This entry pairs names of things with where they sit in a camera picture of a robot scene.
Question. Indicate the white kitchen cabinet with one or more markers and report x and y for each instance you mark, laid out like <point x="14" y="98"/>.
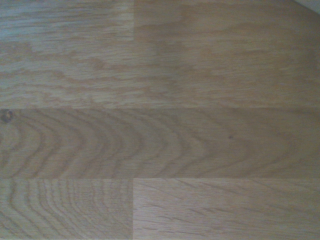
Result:
<point x="314" y="2"/>

